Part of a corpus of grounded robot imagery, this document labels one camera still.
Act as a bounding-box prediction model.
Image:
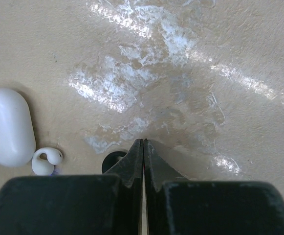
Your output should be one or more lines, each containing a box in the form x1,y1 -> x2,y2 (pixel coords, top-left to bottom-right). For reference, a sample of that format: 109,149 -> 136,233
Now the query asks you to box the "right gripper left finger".
0,139 -> 143,235

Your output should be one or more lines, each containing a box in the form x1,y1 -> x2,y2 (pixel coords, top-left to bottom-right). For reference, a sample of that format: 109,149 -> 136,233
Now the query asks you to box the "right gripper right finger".
144,140 -> 284,235

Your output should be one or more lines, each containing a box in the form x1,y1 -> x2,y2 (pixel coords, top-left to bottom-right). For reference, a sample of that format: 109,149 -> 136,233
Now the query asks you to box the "black earbud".
102,151 -> 127,174

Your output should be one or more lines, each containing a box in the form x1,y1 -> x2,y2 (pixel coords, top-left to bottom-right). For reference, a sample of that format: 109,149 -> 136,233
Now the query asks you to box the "white earbud charging case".
0,89 -> 36,167

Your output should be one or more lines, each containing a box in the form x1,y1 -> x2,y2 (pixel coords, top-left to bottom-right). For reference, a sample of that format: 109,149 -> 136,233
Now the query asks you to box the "white earbud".
31,147 -> 63,176

